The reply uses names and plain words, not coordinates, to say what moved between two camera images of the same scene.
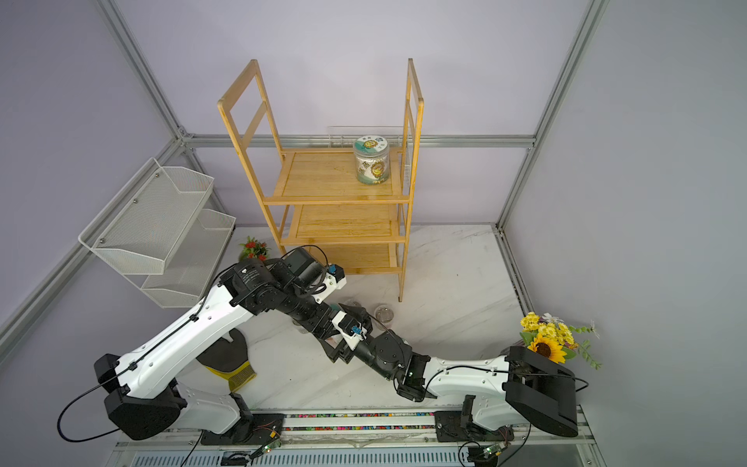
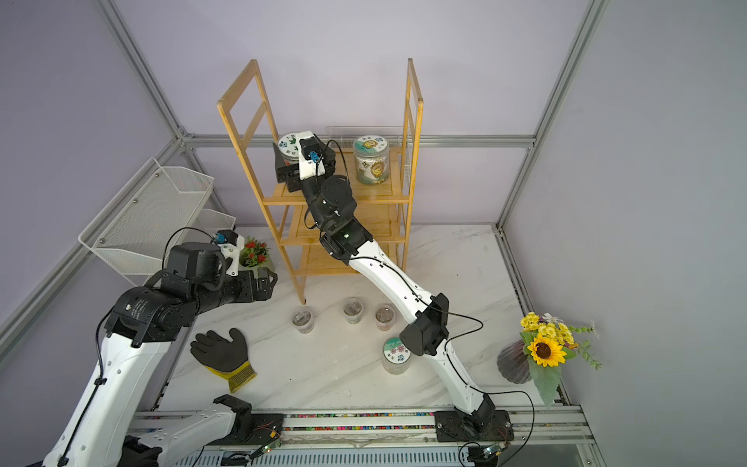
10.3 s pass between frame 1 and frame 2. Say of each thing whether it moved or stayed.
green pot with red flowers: stayed
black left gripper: moved
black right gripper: moved
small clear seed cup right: stayed
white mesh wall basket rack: stayed
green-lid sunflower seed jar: stayed
